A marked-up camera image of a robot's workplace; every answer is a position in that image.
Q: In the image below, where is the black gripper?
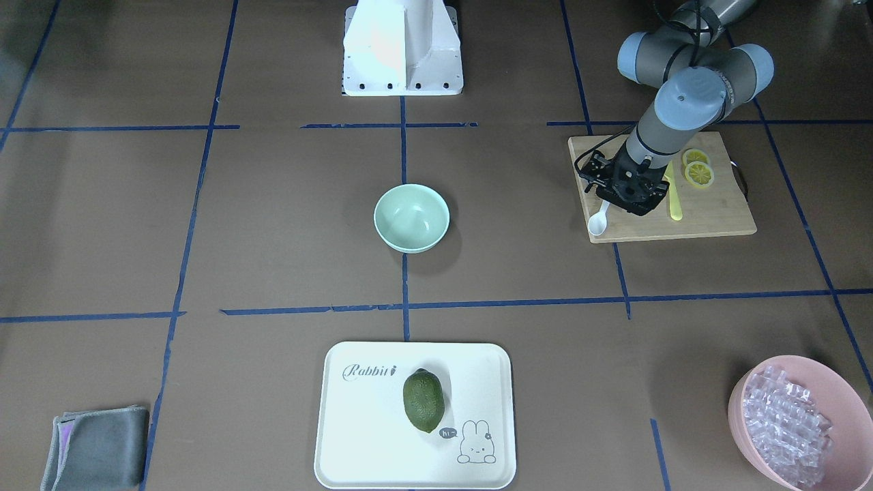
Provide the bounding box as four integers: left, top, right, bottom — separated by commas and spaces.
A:
577, 150, 670, 215

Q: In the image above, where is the yellow plastic knife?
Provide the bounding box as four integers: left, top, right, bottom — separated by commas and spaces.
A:
664, 161, 683, 222

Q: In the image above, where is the grey folded cloth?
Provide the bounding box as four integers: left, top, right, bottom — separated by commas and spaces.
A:
40, 405, 149, 490

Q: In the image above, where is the wooden cutting board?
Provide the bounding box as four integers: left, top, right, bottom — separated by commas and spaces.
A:
589, 132, 757, 243

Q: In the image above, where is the mint green bowl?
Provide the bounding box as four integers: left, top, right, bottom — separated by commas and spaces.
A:
373, 183, 450, 254

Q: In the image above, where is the green avocado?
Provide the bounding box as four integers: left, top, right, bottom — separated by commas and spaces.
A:
402, 368, 445, 433

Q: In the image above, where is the white spoon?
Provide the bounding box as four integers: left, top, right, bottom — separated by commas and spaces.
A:
587, 200, 611, 237

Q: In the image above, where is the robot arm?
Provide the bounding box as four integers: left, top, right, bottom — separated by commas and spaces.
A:
574, 1, 775, 215

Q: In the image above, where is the lemon slice lower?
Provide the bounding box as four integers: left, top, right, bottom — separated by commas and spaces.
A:
683, 160, 715, 189

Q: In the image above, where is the white tray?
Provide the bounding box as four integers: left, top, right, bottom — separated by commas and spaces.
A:
314, 342, 517, 489

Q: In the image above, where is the white pillar mount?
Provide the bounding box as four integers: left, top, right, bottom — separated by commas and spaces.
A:
341, 1, 464, 97

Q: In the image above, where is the pink bowl with ice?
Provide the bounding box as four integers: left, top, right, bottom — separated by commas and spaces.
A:
727, 355, 872, 490

